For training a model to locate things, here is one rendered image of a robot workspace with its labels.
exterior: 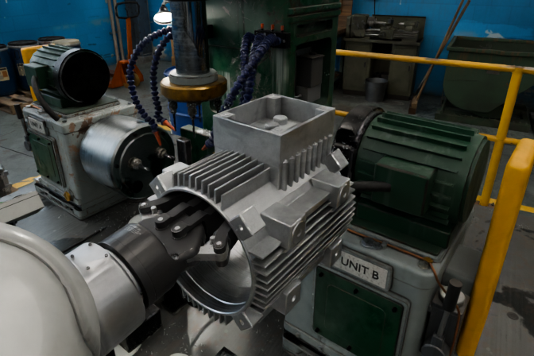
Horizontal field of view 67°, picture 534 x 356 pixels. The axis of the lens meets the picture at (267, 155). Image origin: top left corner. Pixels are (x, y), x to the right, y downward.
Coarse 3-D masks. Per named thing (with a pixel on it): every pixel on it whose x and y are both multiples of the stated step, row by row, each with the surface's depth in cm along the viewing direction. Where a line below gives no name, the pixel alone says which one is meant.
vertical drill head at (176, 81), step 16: (176, 16) 100; (192, 16) 99; (176, 32) 101; (192, 32) 101; (176, 48) 104; (192, 48) 102; (208, 48) 107; (176, 64) 106; (192, 64) 104; (208, 64) 108; (176, 80) 105; (192, 80) 104; (208, 80) 106; (224, 80) 109; (176, 96) 103; (192, 96) 103; (208, 96) 104; (192, 112) 106; (192, 128) 109
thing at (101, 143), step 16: (96, 128) 130; (112, 128) 127; (128, 128) 125; (144, 128) 127; (160, 128) 132; (96, 144) 126; (112, 144) 123; (128, 144) 124; (144, 144) 128; (96, 160) 126; (112, 160) 121; (128, 160) 125; (144, 160) 130; (160, 160) 135; (96, 176) 130; (112, 176) 123; (128, 176) 127; (144, 176) 132; (128, 192) 128; (144, 192) 134
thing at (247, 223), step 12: (336, 156) 52; (336, 168) 52; (156, 180) 46; (168, 180) 46; (156, 192) 46; (240, 216) 39; (252, 216) 39; (240, 228) 40; (252, 228) 39; (252, 312) 44; (240, 324) 45; (252, 324) 44
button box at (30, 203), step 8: (32, 192) 105; (8, 200) 101; (16, 200) 102; (24, 200) 103; (32, 200) 104; (40, 200) 106; (0, 208) 99; (8, 208) 100; (16, 208) 101; (24, 208) 103; (32, 208) 104; (40, 208) 105; (0, 216) 99; (8, 216) 100; (16, 216) 101; (24, 216) 104
